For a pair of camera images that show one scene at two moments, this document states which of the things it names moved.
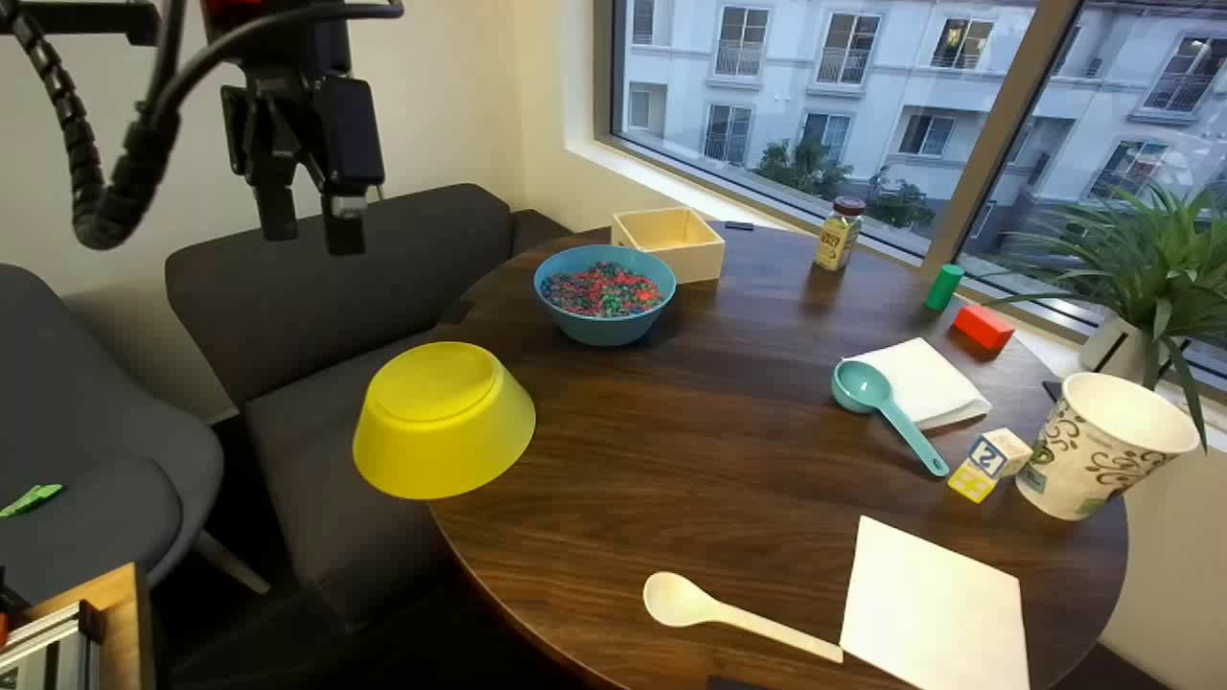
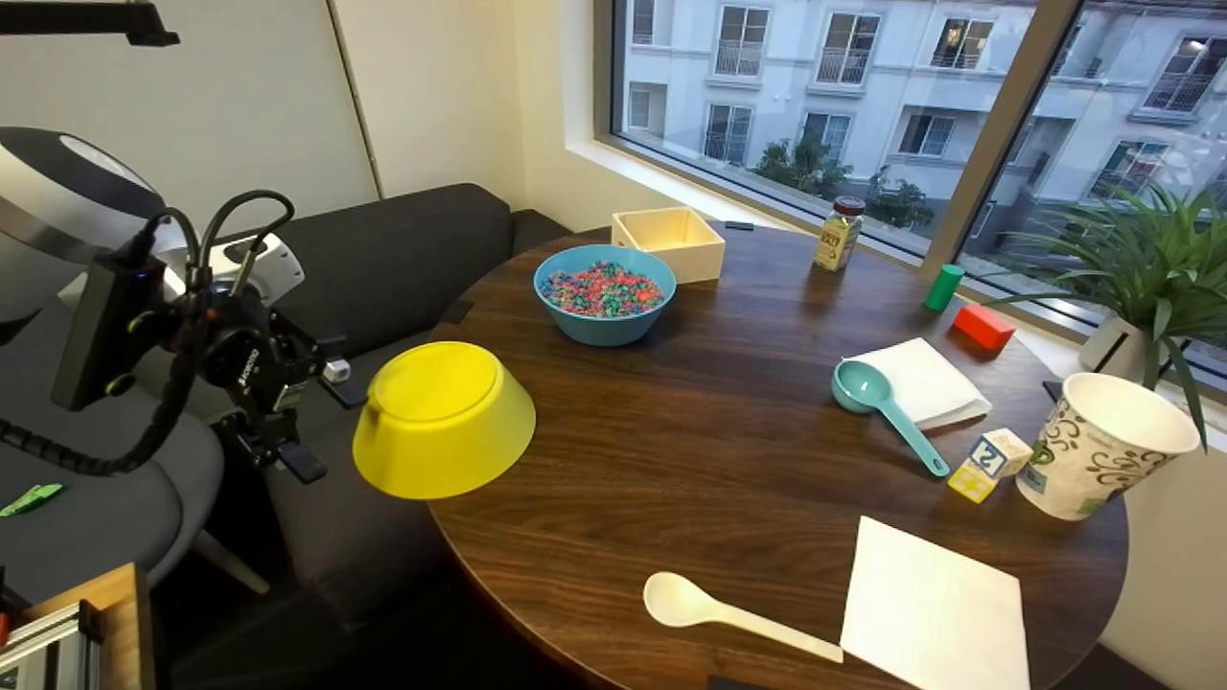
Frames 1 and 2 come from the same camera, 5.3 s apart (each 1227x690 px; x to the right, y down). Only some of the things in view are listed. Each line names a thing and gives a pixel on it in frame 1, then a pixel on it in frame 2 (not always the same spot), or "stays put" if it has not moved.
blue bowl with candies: x=604 y=295 stays put
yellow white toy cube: x=992 y=457 stays put
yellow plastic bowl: x=433 y=419 stays put
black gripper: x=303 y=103 to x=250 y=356
